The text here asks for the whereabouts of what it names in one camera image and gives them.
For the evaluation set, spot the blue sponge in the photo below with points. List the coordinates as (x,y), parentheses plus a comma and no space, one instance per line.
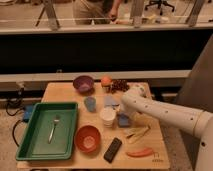
(123,121)

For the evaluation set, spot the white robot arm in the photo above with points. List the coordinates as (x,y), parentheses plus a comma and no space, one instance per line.
(197,122)

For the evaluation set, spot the purple bowl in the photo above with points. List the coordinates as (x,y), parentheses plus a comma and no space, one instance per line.
(83,83)

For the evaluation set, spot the orange bowl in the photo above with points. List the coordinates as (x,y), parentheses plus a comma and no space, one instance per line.
(87,139)

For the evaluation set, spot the orange fruit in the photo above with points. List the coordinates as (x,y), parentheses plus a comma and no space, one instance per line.
(106,81)

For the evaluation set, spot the dark grape bunch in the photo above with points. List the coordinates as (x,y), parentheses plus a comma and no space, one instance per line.
(119,85)

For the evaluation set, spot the light blue cloth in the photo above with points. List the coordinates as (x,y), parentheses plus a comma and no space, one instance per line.
(109,101)

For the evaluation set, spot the blue plastic cup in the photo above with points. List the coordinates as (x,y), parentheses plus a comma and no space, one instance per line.
(90,103)

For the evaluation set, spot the white paper cup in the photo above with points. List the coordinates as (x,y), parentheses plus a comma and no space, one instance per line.
(108,116)

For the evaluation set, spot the metal spoon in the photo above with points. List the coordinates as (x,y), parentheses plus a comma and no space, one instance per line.
(55,122)

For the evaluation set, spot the black remote control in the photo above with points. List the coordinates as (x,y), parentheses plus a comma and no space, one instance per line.
(112,150)

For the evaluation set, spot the green plastic tray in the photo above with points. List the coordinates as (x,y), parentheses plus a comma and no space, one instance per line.
(34,145)

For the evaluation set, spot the person in background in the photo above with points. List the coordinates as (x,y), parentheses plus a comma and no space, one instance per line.
(86,12)

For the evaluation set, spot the orange carrot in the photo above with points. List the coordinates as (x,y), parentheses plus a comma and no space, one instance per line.
(141,153)

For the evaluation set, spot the blue power box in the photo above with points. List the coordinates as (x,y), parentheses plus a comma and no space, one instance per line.
(27,113)

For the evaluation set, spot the black office chair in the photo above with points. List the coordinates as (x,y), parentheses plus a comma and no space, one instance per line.
(159,4)

